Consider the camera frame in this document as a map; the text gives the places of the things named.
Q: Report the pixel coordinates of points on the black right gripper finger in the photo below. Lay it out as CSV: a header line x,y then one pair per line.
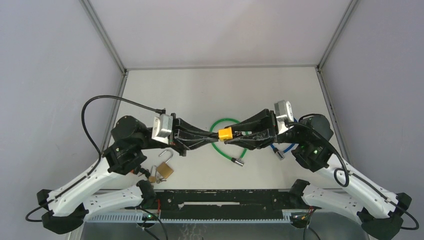
x,y
253,141
263,120

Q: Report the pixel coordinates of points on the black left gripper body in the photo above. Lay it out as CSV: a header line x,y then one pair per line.
x,y
171,143

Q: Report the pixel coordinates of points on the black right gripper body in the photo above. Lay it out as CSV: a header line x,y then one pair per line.
x,y
285,137

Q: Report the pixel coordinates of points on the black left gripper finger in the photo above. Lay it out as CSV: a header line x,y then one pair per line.
x,y
184,144
180,124

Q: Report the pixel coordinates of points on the green cable lock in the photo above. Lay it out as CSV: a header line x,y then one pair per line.
x,y
239,160

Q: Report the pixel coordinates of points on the yellow tag padlock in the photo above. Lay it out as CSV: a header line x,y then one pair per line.
x,y
228,133

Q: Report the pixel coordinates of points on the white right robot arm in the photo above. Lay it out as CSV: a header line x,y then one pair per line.
x,y
378,211

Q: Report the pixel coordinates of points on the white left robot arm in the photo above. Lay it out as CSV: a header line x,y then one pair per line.
x,y
69,206

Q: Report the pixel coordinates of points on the large brass padlock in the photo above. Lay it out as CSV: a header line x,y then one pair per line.
x,y
164,169

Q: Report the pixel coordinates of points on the small brass padlock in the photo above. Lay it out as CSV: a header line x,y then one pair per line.
x,y
153,174

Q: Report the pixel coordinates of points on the orange black padlock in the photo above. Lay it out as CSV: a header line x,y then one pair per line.
x,y
141,172

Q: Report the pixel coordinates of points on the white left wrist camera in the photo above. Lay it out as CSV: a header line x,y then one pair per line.
x,y
162,128

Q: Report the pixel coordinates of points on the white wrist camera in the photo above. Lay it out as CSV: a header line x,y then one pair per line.
x,y
162,128
285,106

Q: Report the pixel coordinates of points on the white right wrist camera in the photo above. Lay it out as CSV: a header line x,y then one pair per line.
x,y
285,106

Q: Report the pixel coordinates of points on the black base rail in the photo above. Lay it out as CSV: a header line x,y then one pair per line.
x,y
227,205

